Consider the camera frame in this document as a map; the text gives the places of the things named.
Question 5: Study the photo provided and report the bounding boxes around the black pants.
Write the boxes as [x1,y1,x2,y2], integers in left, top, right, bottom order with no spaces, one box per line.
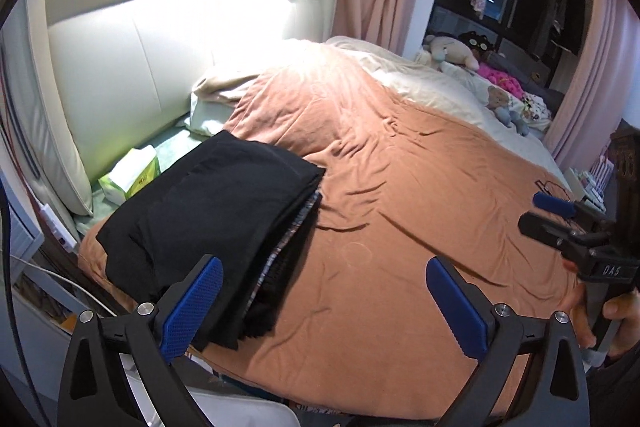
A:
[94,129,328,303]

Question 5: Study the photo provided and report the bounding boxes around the person's right hand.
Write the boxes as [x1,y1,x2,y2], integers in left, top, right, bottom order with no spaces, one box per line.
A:
[553,253,639,369]

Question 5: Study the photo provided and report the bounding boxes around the white bedside cabinet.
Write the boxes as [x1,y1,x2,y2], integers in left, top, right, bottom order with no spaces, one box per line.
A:
[564,168,606,213]

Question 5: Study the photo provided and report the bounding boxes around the red white striped bag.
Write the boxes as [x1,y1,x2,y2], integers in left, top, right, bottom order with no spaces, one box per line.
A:
[589,154,614,193]

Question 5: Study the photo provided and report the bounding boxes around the floral patterned cloth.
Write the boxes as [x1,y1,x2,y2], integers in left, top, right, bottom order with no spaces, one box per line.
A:
[521,92,552,133]

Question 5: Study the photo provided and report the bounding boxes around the grey brown plush bear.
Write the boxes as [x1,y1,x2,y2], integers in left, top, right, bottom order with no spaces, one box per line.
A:
[487,86,529,136]

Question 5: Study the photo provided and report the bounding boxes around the stack of folded dark clothes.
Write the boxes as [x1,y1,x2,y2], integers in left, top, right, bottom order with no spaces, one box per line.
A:
[192,191,322,351]

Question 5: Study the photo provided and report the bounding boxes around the pink curtain right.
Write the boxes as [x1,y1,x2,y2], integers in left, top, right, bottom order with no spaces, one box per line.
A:
[544,0,639,170]

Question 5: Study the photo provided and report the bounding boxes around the pink knitted blanket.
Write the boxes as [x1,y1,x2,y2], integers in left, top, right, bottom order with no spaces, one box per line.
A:
[477,63,524,100]

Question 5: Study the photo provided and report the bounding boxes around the cream bed sheet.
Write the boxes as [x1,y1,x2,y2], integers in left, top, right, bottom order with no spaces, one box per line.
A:
[326,37,566,184]

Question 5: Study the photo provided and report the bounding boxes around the orange-brown bed blanket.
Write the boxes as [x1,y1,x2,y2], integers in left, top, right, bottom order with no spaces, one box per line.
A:
[77,68,584,421]

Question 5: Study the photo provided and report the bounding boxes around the green tissue pack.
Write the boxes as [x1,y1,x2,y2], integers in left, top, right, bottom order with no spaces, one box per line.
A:
[99,145,160,205]

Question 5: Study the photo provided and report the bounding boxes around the black plush toy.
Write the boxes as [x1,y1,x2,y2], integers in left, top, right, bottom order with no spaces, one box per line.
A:
[458,30,495,62]

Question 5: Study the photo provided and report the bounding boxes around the cream plush toy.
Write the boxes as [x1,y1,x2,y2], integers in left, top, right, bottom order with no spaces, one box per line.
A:
[424,35,480,72]

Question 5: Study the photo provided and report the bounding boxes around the white pillow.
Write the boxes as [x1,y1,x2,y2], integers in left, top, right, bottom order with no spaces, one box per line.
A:
[184,94,234,136]

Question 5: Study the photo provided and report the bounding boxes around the dark hanging clothes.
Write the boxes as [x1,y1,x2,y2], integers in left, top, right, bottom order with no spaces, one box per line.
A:
[527,0,587,58]

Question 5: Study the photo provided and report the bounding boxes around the cream padded headboard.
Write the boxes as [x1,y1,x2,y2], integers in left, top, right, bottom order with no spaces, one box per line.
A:
[6,0,336,216]

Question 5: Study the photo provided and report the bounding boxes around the black cable with white plug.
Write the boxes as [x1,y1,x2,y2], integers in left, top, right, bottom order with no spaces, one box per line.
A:
[534,178,574,203]

